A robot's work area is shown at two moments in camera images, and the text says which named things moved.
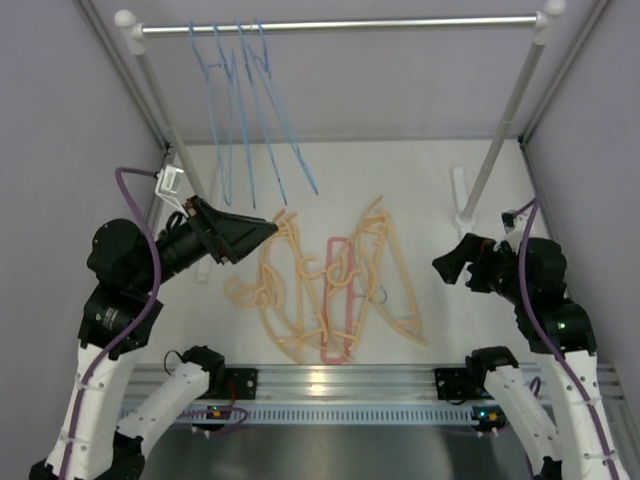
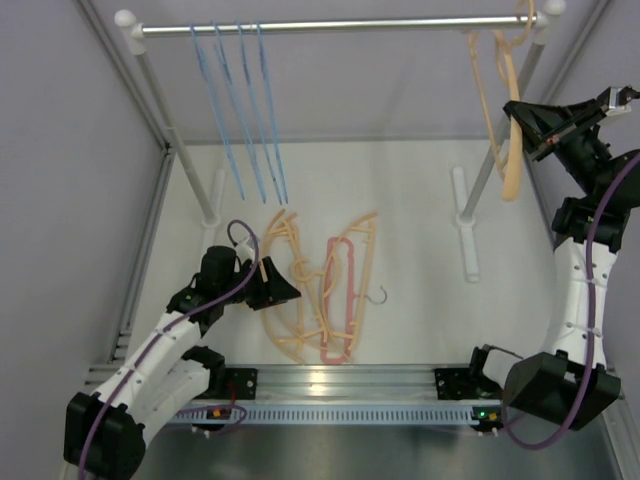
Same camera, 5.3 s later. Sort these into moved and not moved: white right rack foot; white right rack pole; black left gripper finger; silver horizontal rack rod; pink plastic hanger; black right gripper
Moved: black left gripper finger; black right gripper
Not moved: white right rack foot; white right rack pole; pink plastic hanger; silver horizontal rack rod
